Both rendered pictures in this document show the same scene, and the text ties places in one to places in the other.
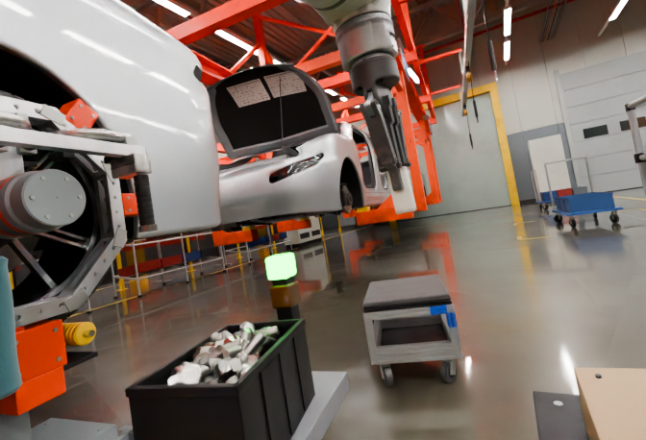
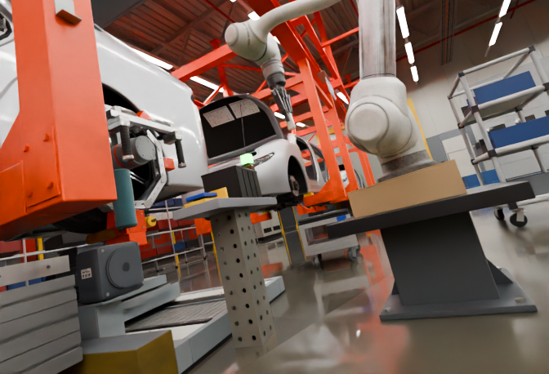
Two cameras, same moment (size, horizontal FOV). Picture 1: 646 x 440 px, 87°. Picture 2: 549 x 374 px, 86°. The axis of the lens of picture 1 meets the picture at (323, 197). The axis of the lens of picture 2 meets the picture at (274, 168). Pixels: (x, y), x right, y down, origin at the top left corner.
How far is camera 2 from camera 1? 0.75 m
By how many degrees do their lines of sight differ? 8
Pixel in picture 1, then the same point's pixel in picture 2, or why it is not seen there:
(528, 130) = (442, 132)
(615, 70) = not seen: hidden behind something
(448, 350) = (350, 241)
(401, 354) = (323, 247)
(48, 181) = (142, 140)
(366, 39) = (271, 69)
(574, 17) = (464, 45)
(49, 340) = (140, 217)
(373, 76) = (274, 81)
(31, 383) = (134, 234)
